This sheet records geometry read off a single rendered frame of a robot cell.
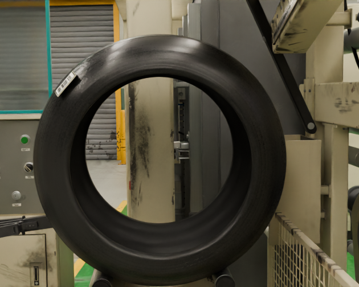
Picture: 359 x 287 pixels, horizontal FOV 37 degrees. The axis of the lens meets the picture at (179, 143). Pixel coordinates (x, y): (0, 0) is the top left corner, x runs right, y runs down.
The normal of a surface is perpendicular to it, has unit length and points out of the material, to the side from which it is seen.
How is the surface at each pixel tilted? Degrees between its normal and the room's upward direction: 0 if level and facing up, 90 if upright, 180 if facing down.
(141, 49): 43
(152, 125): 90
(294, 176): 90
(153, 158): 90
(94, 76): 81
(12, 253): 90
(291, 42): 162
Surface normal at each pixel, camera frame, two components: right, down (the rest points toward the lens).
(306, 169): 0.05, 0.10
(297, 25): 0.03, 0.98
